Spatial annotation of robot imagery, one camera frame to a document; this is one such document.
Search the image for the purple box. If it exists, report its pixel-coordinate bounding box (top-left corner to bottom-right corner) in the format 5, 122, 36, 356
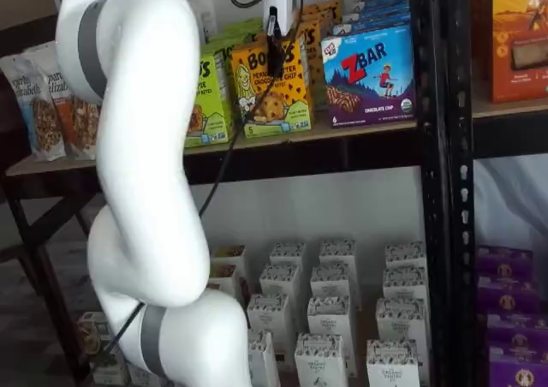
477, 245, 534, 279
487, 346, 548, 387
485, 312, 548, 352
477, 273, 541, 315

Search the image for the long black cable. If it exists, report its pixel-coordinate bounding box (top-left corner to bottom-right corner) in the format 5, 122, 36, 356
102, 14, 303, 356

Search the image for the orange Purely Elizabeth granola bag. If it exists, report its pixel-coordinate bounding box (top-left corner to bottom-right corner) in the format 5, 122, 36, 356
23, 42, 104, 161

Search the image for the orange Bobo's peanut butter box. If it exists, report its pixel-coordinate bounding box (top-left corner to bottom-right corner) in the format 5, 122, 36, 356
295, 18, 325, 110
301, 0, 345, 27
230, 39, 313, 139

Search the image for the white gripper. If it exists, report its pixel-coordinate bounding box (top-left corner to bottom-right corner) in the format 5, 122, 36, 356
261, 0, 301, 76

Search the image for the black metal shelf rack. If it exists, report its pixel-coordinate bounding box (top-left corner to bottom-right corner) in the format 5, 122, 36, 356
0, 0, 450, 387
447, 0, 548, 387

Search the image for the green Bobo's apple pie box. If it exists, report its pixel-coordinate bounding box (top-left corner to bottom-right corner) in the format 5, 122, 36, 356
183, 52, 235, 144
204, 33, 258, 101
224, 17, 265, 41

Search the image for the white backdrop sheet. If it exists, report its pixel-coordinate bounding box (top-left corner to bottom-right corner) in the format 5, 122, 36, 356
474, 155, 548, 251

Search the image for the blue Purely Elizabeth granola bag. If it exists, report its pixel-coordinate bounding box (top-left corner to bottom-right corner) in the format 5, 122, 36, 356
0, 55, 68, 162

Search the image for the white patterned carton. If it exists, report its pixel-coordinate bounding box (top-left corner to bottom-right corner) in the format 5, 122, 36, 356
259, 265, 301, 302
247, 293, 295, 354
382, 266, 429, 302
247, 330, 282, 387
269, 243, 307, 272
307, 295, 359, 378
319, 241, 357, 272
384, 241, 428, 272
294, 333, 347, 387
310, 265, 360, 302
375, 296, 429, 349
366, 339, 420, 387

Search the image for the white granola bag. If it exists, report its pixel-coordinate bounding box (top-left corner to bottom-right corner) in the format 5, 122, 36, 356
194, 0, 219, 45

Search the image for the large orange cereal box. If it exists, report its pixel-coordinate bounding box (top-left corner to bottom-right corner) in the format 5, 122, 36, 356
485, 0, 548, 104

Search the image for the white carton with picture top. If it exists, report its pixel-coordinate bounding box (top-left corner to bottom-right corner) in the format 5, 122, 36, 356
207, 262, 239, 298
210, 244, 248, 277

